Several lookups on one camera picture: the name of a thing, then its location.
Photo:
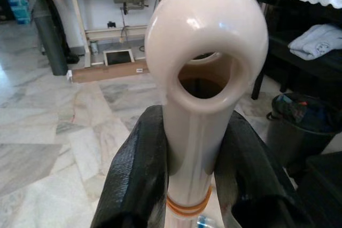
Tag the dark grey rolled mat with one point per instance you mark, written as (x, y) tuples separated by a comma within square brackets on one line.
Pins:
[(50, 46)]

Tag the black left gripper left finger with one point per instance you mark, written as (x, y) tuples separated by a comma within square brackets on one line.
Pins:
[(133, 174)]

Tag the light blue folded towel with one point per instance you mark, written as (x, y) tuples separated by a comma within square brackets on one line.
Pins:
[(315, 41)]

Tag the flat brown cardboard box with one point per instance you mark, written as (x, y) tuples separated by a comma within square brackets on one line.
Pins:
[(107, 73)]

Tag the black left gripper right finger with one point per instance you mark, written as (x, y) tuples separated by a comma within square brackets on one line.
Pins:
[(262, 180)]

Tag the orange rubber band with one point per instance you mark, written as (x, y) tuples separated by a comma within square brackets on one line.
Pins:
[(187, 210), (187, 203)]

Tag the black table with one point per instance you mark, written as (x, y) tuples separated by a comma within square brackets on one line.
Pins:
[(280, 51)]

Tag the white framed tablet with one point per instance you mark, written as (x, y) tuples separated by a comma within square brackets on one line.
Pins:
[(117, 57)]

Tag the black shoe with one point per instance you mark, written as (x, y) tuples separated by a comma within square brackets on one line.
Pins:
[(72, 58)]

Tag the small tin can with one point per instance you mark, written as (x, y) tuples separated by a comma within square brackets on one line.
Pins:
[(94, 47)]

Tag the blue stacked crates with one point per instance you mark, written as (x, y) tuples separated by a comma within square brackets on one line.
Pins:
[(18, 3)]

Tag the black trash bin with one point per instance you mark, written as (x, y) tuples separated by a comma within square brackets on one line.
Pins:
[(294, 142)]

